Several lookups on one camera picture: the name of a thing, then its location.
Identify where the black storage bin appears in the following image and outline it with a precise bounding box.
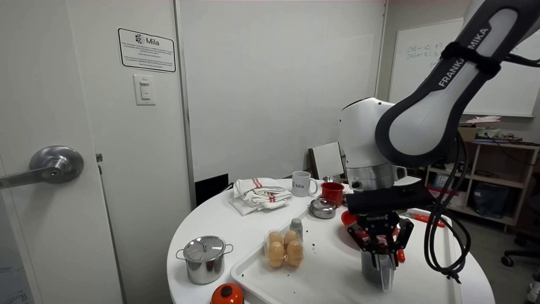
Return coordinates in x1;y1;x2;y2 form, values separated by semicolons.
468;182;512;219

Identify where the white cloth with red stripes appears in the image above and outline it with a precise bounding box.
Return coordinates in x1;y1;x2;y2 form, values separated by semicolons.
228;175;294;216

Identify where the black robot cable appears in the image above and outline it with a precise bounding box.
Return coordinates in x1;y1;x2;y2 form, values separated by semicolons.
422;133;471;284

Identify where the small orange round shaker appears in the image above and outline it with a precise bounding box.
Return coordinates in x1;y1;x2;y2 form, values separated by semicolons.
210;282;247;304

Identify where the small grey salt shaker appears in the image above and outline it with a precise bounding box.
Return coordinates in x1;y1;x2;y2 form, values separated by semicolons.
289;216;306;241

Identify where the white wall sign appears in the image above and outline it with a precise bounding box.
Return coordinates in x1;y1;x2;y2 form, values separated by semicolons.
117;27;178;74

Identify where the red mug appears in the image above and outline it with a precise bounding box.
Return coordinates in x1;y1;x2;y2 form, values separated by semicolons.
319;180;346;208

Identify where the steel door handle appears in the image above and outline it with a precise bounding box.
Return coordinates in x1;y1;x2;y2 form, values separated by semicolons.
0;143;87;191

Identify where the black box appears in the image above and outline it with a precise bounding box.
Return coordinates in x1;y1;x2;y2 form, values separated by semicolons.
195;172;232;208

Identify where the white plastic tray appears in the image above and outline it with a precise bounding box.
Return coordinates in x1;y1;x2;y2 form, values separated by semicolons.
230;209;480;304

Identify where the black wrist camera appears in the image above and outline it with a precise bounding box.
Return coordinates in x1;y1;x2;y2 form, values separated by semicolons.
343;184;436;218

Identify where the steel pot with lid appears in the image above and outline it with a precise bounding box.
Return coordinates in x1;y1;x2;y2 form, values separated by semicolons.
174;235;235;285

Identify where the small steel bowl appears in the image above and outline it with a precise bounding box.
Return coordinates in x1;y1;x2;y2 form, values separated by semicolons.
308;196;338;221

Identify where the small white panel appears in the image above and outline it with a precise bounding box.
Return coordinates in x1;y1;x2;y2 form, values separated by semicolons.
311;140;346;182

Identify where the white light switch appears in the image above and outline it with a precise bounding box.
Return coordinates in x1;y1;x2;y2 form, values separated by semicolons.
134;72;157;108

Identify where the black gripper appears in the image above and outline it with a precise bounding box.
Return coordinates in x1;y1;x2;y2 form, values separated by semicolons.
346;211;417;267

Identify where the large wall whiteboard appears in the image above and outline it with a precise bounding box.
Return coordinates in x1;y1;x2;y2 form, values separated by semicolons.
387;15;540;120

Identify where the red bowl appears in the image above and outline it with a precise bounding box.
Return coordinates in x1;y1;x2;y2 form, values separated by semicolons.
338;208;407;267

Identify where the white door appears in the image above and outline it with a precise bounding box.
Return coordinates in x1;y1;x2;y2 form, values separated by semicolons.
0;0;125;304

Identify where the wooden shelf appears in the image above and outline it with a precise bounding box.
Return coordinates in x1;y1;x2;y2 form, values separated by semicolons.
424;133;540;229

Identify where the white mug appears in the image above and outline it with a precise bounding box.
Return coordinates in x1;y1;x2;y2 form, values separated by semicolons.
291;169;321;199

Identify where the small dark cup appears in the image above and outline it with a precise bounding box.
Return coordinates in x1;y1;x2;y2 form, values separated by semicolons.
360;246;397;292

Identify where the black office chair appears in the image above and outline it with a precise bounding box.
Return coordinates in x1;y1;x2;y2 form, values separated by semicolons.
500;192;540;268

